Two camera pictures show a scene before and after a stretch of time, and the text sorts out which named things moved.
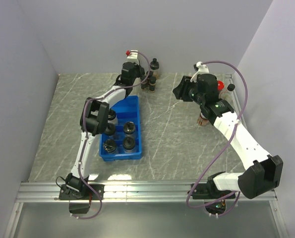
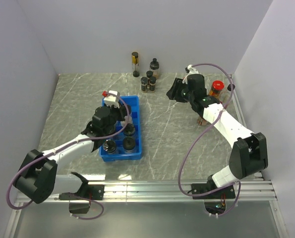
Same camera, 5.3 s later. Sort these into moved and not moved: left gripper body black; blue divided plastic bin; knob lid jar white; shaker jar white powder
Moved: left gripper body black
Not moved: blue divided plastic bin; knob lid jar white; shaker jar white powder
